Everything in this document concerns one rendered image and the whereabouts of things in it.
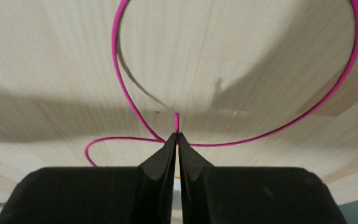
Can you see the pink wire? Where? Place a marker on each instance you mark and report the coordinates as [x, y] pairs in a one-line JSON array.
[[176, 115]]

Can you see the pale grey painted circle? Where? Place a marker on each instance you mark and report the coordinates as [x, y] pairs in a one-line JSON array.
[[177, 205]]

